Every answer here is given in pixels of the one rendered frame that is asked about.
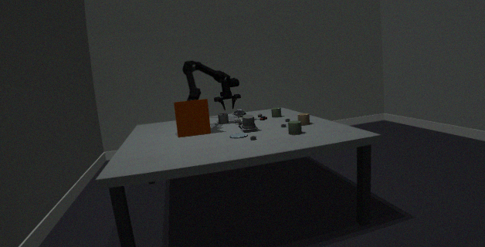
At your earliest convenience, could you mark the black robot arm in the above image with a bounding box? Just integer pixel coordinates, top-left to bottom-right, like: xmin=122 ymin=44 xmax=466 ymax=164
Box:
xmin=183 ymin=61 xmax=239 ymax=101

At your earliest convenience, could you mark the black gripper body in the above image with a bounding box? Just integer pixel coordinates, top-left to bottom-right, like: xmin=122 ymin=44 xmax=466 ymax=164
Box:
xmin=214 ymin=88 xmax=241 ymax=102

